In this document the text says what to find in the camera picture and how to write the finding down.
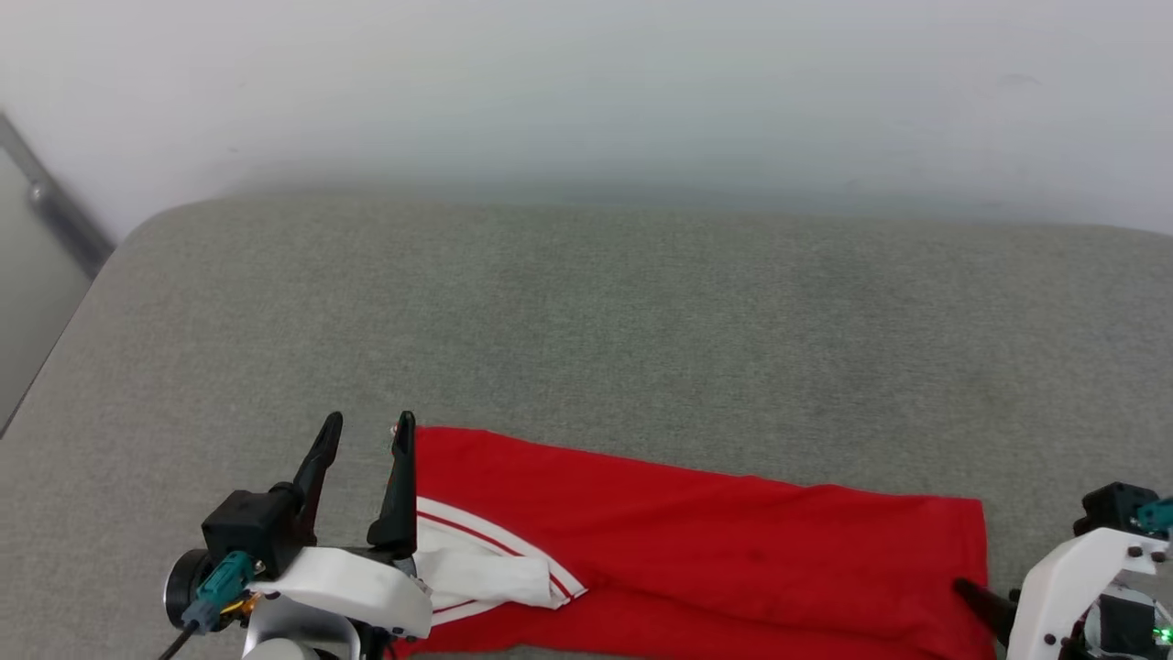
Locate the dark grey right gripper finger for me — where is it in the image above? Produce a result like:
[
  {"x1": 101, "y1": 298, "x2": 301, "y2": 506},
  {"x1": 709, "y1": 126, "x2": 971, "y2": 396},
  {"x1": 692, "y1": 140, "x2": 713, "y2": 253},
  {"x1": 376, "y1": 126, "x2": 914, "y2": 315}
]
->
[{"x1": 953, "y1": 577, "x2": 1018, "y2": 647}]

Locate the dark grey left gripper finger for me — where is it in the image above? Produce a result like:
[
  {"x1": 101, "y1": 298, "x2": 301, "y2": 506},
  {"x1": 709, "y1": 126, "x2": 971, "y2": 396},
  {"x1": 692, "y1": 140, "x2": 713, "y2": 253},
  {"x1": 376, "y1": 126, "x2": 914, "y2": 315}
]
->
[
  {"x1": 368, "y1": 411, "x2": 418, "y2": 560},
  {"x1": 291, "y1": 412, "x2": 344, "y2": 546}
]

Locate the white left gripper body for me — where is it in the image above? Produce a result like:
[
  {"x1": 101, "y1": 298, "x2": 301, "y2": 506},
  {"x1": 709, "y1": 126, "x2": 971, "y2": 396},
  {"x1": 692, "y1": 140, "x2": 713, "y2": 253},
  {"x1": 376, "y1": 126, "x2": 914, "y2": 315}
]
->
[{"x1": 165, "y1": 545, "x2": 433, "y2": 638}]

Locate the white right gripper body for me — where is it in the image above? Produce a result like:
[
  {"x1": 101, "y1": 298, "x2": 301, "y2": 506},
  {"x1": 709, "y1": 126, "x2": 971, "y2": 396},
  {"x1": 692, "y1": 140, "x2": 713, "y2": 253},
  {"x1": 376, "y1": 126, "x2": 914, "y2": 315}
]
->
[{"x1": 1003, "y1": 527, "x2": 1173, "y2": 660}]

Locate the red white basketball jersey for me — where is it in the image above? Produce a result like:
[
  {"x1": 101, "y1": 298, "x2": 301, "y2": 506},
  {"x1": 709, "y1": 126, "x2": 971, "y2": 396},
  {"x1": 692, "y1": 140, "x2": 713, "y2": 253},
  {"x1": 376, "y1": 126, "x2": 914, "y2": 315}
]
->
[{"x1": 389, "y1": 424, "x2": 1000, "y2": 660}]

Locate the grey fabric sofa cushion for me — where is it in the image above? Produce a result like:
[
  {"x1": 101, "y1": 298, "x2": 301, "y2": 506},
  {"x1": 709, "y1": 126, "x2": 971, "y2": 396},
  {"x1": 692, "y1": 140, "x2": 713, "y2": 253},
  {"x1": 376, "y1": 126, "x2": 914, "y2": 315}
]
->
[{"x1": 0, "y1": 194, "x2": 1173, "y2": 660}]

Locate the teal left camera connector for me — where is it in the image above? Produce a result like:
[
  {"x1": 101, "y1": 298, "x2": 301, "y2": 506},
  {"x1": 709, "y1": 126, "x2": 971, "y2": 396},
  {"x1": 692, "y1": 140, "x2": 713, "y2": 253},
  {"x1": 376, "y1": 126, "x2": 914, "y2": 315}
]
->
[{"x1": 181, "y1": 550, "x2": 256, "y2": 633}]

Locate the black left camera cable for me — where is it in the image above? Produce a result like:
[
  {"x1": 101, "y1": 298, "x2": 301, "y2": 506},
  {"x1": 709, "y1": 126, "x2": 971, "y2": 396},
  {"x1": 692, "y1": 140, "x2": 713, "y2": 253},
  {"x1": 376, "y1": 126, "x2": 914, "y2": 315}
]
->
[{"x1": 156, "y1": 623, "x2": 199, "y2": 660}]

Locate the grey metal rail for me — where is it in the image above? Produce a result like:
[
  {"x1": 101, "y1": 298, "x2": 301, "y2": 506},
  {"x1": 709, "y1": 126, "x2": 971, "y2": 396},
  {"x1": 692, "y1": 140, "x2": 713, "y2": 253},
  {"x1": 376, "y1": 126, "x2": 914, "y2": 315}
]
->
[{"x1": 0, "y1": 115, "x2": 115, "y2": 281}]

